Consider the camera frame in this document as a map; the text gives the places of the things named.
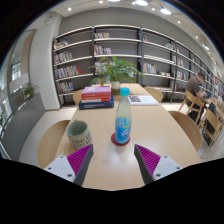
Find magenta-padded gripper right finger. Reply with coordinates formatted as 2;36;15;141
133;143;184;186

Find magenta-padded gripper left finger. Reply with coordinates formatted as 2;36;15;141
43;143;95;187

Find clear bottle with teal cap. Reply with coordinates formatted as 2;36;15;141
114;87;133;145

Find round-backed wooden chair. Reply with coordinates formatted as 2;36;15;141
143;87;164;104
168;110;203;153
37;119;71;169

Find grey-green spotted ceramic mug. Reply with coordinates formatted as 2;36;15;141
65;119;93;150

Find flat round red coaster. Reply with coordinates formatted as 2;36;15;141
110;132;132;147

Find slatted wooden chair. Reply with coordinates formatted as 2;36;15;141
178;89;205;118
199;107;224;149

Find white book with patterned cover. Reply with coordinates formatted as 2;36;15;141
128;94;159;107

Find dark blue thick book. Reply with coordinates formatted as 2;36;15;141
78;96;115;110

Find red hardcover book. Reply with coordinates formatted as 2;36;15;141
81;93;112;101

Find small potted plant on ledge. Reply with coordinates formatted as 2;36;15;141
21;82;38;100

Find person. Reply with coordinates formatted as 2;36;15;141
184;72;207;124

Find pink hardcover book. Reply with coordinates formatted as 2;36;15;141
81;85;112;95

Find leafy green potted plant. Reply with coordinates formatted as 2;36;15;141
88;56;146;96

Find grey shelf unit with books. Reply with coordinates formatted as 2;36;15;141
51;24;224;108

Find round ceiling lights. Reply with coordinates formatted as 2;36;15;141
66;0;211;51

